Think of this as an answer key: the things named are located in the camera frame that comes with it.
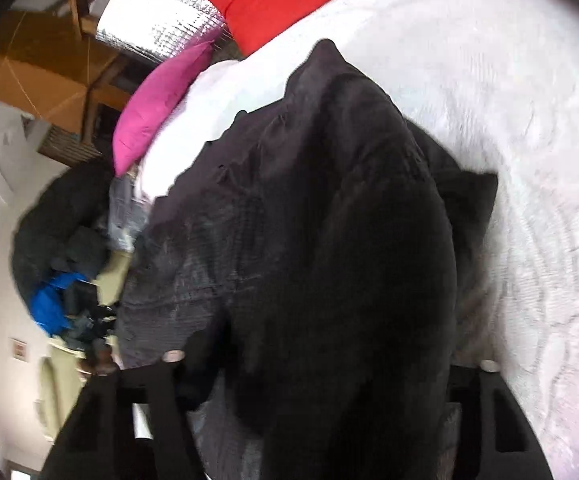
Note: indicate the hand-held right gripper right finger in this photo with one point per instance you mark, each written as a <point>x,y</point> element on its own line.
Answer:
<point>474,390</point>

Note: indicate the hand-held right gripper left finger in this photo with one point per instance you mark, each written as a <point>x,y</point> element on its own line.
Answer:
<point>169,410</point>

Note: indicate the black quilted jacket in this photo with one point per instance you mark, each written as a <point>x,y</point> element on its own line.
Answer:
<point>319,235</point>

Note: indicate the blue jacket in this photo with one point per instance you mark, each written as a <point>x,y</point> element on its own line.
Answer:
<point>49,305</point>

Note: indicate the cream leather sofa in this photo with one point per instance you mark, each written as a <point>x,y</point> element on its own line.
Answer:
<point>61,390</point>

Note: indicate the pile of black coats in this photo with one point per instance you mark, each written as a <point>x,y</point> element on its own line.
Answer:
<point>54,230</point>

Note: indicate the grey garment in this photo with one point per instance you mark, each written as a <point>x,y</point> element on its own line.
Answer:
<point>124,215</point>

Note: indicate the pink pillow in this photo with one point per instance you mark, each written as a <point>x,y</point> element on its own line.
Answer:
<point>154,105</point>

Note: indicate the wooden chair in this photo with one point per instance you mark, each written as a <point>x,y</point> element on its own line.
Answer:
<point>29,70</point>

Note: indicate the white bed blanket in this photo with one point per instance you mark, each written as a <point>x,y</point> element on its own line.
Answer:
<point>519,110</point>

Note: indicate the silver foil insulation panel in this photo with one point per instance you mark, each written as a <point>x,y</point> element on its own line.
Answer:
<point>154,10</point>

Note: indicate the small wall picture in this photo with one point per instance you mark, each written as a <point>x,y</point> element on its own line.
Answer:
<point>19,349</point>

